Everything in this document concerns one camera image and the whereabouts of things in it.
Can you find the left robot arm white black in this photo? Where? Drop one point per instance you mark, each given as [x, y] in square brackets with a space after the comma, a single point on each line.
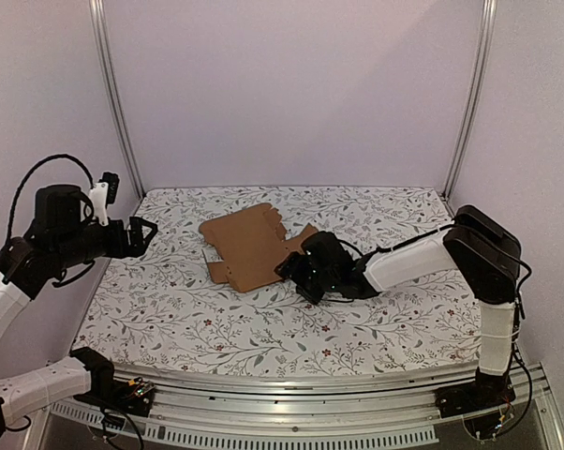
[70, 228]

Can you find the aluminium front rail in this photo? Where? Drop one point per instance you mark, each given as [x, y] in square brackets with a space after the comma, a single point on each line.
[400, 410]

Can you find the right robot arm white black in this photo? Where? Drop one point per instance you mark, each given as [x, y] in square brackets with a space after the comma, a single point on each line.
[487, 256]

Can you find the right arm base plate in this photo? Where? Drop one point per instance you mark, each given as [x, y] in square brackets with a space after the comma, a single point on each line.
[471, 397]

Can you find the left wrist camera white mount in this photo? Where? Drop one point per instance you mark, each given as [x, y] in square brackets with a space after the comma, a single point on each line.
[103, 194]

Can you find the brown cardboard box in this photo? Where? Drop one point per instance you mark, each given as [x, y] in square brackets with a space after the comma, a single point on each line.
[250, 244]

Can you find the right aluminium frame post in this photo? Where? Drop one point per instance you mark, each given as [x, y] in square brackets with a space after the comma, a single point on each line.
[483, 49]

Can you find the left aluminium frame post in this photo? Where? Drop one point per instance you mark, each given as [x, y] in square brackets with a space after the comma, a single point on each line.
[103, 48]

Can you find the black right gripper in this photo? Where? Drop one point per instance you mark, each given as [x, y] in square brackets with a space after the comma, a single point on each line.
[292, 268]

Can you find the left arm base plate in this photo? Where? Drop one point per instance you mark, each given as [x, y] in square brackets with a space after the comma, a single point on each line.
[135, 396]

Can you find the aluminium frame post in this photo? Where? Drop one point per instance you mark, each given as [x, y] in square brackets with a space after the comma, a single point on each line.
[103, 48]
[483, 49]

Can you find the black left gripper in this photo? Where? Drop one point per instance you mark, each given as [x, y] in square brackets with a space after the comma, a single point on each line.
[136, 247]

